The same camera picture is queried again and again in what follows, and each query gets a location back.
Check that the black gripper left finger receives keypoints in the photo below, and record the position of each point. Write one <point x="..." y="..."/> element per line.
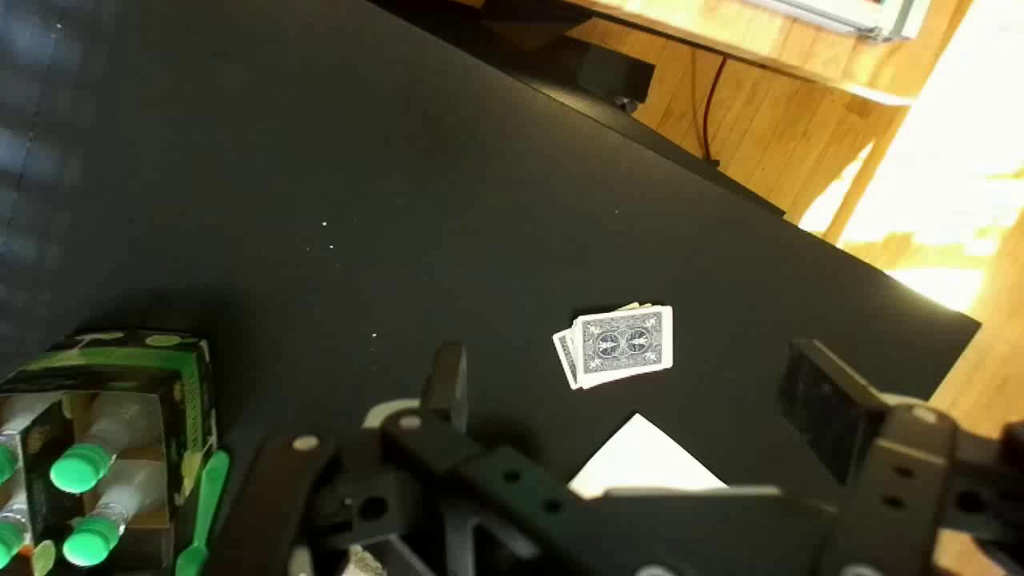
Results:
<point x="445" y="384"/>

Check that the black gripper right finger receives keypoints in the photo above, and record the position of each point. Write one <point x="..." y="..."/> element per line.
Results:
<point x="830" y="406"/>

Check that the green plastic spoon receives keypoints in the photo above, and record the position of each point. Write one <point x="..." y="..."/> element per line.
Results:
<point x="205" y="509"/>

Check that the green bottle carrier box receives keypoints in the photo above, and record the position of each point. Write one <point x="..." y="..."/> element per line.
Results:
<point x="105" y="438"/>

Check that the white paper napkin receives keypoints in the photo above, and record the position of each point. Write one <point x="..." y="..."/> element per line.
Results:
<point x="642" y="454"/>

